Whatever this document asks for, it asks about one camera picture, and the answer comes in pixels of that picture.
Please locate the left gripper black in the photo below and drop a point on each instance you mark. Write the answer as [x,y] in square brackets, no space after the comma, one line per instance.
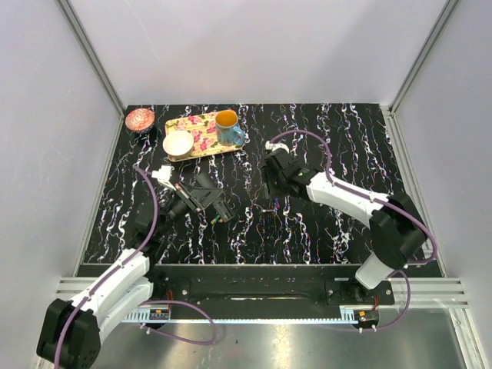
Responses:
[196,199]

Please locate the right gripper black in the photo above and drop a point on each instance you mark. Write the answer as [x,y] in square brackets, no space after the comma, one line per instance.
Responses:
[269,176]

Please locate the black remote control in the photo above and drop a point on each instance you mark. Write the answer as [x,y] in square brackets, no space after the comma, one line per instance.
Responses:
[225,211]

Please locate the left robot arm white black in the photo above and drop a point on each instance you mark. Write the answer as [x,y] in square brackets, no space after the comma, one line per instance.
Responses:
[74,330]

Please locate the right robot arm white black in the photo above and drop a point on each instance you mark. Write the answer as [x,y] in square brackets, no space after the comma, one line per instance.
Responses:
[397,229]

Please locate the white small bowl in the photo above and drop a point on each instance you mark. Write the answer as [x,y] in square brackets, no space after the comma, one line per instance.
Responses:
[178,145]

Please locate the blue mug orange inside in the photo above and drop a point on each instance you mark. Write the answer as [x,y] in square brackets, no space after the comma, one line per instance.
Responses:
[227,129]

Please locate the floral yellow tray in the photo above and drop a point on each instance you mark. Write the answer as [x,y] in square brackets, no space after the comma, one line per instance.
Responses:
[205,138]

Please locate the red patterned bowl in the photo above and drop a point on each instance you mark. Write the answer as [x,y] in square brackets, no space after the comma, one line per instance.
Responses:
[140,119]

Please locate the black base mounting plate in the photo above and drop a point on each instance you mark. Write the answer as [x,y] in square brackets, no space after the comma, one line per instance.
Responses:
[267,292]

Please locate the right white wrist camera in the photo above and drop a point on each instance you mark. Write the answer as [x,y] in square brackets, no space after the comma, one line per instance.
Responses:
[273,146]

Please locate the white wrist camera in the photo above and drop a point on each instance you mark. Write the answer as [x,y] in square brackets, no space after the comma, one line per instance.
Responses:
[273,146]
[163,176]

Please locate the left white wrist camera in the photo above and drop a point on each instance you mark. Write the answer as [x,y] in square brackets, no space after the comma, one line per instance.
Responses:
[163,176]

